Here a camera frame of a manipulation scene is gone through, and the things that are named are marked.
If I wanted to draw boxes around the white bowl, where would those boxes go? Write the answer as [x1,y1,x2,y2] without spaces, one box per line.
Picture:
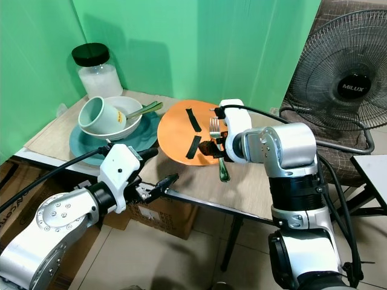
[79,95,145,141]

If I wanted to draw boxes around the large printed cardboard box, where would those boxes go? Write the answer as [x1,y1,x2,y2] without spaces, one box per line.
[0,158,107,290]

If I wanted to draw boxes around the black Milux fan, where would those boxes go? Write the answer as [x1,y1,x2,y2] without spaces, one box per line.
[280,7,387,155]

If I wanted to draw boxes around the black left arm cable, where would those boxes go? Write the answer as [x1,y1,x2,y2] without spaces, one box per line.
[0,144,112,213]

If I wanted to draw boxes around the long black tape strip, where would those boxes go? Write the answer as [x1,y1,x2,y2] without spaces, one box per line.
[185,109,202,134]

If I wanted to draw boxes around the short black tape strip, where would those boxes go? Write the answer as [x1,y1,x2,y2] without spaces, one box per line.
[186,137,201,160]

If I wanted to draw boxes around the wooden table black legs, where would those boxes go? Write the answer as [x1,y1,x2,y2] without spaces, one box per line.
[15,89,276,274]

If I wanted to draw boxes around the brown woven chair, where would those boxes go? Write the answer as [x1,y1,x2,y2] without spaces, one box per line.
[278,0,387,187]

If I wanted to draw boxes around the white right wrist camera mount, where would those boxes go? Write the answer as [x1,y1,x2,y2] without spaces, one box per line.
[215,99,252,164]

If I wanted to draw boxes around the white side table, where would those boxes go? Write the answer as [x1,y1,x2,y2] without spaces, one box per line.
[348,154,387,218]

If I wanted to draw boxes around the glass jar black lid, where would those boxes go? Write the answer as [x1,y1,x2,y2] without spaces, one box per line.
[71,43,123,100]

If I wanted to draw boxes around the teal plate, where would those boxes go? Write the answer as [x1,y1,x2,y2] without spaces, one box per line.
[70,112,161,160]

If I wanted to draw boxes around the green handled fork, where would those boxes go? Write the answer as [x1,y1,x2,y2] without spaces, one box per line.
[209,118,232,183]

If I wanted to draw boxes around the orange plate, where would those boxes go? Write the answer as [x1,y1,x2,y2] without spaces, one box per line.
[157,100,236,167]

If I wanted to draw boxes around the mint green mug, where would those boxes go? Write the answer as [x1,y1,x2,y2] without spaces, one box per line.
[79,97,126,135]

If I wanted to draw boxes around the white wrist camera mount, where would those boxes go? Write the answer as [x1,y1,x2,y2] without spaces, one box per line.
[215,99,252,164]
[99,144,145,213]

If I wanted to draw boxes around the small cardboard box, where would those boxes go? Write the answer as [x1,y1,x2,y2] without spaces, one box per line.
[130,195,198,240]

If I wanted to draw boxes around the green handled spoon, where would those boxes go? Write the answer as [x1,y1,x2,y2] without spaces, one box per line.
[126,101,164,120]

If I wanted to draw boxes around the green backdrop screen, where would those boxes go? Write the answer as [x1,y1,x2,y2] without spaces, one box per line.
[0,0,322,163]

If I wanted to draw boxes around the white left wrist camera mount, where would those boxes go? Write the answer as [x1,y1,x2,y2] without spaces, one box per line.
[99,144,145,213]

